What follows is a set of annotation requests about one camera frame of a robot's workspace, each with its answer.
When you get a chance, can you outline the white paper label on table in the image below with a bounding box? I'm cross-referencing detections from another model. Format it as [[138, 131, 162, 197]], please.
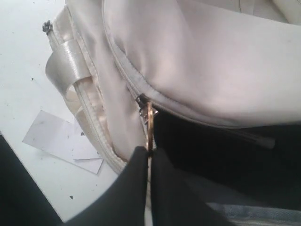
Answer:
[[23, 111, 103, 174]]

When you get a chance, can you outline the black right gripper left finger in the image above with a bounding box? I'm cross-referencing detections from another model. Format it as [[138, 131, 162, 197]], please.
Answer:
[[63, 146, 149, 226]]

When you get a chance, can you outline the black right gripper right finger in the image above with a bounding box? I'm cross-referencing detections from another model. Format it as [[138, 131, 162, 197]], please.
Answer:
[[150, 149, 232, 226]]

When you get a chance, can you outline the cream fabric duffel bag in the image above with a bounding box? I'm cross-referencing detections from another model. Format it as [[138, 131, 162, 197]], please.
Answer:
[[42, 0, 301, 226]]

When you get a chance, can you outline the gold key ring zipper pull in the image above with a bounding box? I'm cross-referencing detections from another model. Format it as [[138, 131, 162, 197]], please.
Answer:
[[136, 94, 158, 152]]

